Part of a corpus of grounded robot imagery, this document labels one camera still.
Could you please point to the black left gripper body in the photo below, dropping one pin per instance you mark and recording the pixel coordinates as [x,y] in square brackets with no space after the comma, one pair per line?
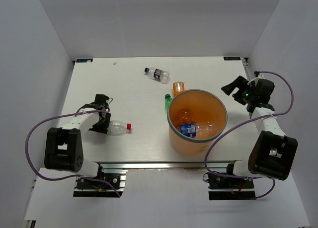
[108,114]

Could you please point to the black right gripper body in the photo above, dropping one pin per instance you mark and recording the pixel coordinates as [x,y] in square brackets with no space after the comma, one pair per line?
[248,94]

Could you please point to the clear bottle red label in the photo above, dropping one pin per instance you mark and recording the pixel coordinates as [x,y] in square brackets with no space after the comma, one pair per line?
[118,128]

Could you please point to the orange juice bottle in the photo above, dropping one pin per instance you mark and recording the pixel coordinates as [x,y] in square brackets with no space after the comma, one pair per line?
[185,116]

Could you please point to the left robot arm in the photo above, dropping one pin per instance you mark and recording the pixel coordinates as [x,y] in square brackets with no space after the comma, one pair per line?
[64,145]

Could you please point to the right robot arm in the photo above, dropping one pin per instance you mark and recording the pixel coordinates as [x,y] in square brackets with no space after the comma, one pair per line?
[273,153]

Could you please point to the orange bin grey rim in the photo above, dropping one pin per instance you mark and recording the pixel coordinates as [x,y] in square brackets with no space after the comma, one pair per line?
[195,118]

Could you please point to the blue label bottle in bin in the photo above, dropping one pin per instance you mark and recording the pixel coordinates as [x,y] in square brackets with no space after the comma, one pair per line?
[198,130]

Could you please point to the right blue corner sticker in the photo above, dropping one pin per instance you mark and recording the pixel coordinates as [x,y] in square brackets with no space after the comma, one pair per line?
[231,58]

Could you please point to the blue corner sticker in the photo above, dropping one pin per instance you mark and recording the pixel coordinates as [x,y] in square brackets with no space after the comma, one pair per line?
[231,58]
[85,60]

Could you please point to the left blue corner sticker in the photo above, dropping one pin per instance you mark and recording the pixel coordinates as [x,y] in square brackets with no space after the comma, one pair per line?
[85,60]

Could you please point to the clear bottle black label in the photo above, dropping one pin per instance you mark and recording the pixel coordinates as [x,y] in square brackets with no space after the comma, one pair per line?
[157,74]

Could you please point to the green plastic bottle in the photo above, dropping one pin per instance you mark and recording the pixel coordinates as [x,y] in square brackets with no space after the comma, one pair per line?
[167,102]

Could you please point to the small orange bottle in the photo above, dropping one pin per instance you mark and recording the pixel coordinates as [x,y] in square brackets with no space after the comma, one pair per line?
[178,87]

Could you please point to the aluminium right side rail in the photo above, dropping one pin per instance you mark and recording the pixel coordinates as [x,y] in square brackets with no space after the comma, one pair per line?
[245,65]

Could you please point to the aluminium rail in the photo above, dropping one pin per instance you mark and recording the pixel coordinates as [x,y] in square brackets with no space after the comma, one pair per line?
[214,165]
[245,65]

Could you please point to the aluminium front rail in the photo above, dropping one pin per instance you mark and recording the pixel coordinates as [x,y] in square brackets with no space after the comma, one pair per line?
[214,165]

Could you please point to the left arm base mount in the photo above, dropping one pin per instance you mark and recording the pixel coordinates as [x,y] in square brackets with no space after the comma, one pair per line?
[110,183]

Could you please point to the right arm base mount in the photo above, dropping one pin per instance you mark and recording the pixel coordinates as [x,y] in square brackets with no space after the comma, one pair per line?
[229,189]

